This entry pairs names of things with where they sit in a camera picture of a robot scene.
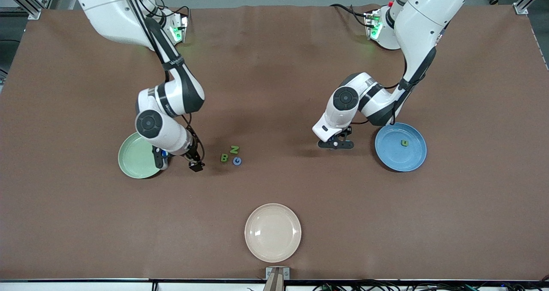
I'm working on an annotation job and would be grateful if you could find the blue plate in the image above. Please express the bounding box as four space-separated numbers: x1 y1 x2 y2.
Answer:
374 122 427 172

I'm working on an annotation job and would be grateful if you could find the light green plate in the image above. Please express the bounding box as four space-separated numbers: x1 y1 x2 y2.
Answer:
118 132 166 179

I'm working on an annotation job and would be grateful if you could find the brown table mat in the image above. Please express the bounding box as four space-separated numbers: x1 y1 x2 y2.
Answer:
0 4 549 282

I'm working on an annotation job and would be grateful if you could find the beige plate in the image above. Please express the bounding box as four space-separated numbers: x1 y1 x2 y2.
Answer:
244 203 302 263

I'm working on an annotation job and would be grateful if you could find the black base cable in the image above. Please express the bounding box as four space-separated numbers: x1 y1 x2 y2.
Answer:
329 3 370 27

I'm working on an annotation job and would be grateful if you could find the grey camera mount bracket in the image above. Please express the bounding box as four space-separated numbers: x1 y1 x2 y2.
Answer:
263 266 291 291

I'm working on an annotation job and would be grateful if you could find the black cable bundle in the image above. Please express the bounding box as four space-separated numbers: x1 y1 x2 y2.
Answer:
311 279 549 291

